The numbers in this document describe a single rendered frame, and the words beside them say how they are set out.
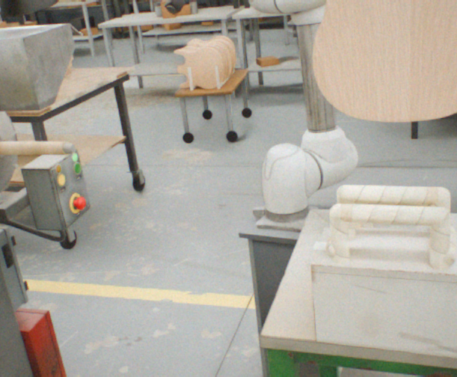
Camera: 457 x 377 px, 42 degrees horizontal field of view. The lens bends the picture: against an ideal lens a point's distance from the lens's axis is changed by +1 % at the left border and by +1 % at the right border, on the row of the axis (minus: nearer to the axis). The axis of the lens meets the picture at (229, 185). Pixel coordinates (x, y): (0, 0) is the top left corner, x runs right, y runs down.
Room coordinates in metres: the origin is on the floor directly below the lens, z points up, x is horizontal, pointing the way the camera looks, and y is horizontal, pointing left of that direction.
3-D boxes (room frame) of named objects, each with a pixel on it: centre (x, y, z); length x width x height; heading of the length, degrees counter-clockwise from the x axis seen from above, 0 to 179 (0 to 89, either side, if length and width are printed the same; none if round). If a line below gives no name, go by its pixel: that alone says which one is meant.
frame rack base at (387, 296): (0.96, -0.28, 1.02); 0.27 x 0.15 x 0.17; 70
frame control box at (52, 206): (1.68, 0.59, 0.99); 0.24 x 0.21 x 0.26; 70
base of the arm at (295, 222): (1.95, -0.18, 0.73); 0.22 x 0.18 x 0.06; 63
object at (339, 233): (0.95, -0.18, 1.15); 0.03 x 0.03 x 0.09
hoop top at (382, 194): (0.99, -0.29, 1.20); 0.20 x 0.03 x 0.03; 69
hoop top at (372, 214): (0.92, -0.26, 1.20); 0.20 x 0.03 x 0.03; 69
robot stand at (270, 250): (1.94, -0.19, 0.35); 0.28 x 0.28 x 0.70; 63
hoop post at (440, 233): (0.89, -0.34, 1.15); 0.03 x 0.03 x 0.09
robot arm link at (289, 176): (1.94, -0.20, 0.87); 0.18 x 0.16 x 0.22; 122
